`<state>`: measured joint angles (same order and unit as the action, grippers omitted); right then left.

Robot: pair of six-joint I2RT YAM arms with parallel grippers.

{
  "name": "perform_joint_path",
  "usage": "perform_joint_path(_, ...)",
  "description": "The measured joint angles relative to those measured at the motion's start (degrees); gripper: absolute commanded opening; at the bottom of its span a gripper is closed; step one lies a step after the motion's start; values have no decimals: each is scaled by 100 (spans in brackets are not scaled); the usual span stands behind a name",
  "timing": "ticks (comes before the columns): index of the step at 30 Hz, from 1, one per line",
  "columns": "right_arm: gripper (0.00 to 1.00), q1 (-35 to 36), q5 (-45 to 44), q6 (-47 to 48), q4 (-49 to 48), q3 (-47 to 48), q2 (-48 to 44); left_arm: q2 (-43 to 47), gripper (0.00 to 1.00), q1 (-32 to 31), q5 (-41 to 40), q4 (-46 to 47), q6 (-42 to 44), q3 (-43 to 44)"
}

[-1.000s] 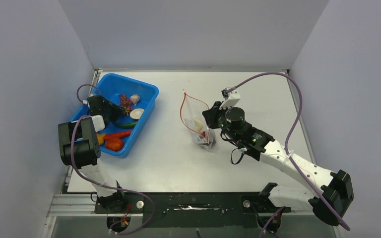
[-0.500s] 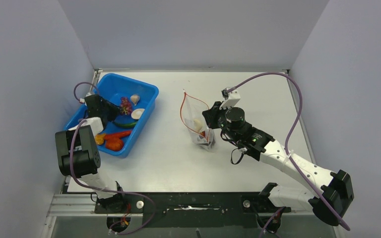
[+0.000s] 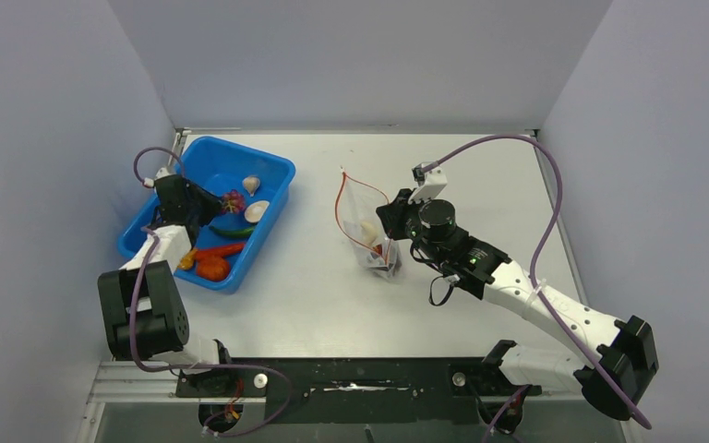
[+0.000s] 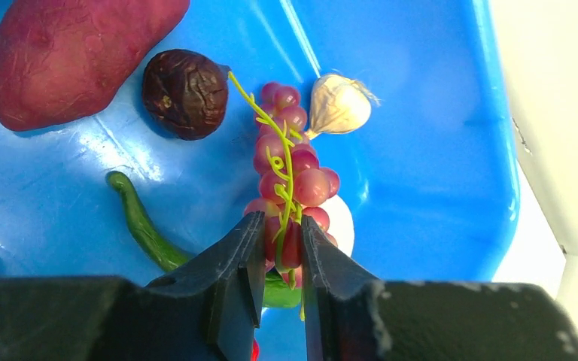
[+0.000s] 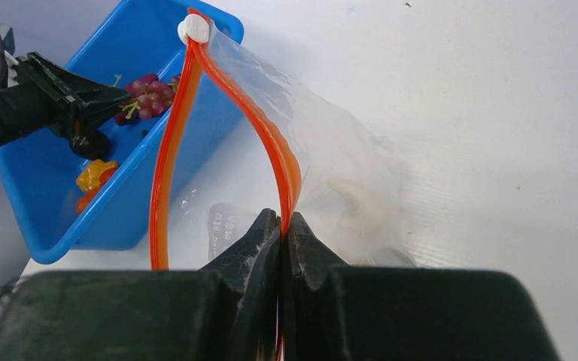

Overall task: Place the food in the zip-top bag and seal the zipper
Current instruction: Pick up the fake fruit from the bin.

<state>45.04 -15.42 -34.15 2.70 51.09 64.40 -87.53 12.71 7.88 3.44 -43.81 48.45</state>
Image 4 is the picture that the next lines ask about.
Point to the small dark lychee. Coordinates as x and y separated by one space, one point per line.
185 92

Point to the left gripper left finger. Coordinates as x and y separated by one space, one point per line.
207 309

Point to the blue plastic bin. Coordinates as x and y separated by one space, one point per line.
430 179

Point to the purple sweet potato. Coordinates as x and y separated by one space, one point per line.
64 60

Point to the green chili pepper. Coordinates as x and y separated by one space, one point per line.
169 256

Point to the purple grape bunch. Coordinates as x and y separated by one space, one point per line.
292 184

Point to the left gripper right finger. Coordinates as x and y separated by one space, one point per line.
353 315

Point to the white garlic bulb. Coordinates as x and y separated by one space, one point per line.
339 105

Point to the round white mushroom slice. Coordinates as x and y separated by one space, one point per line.
341 224

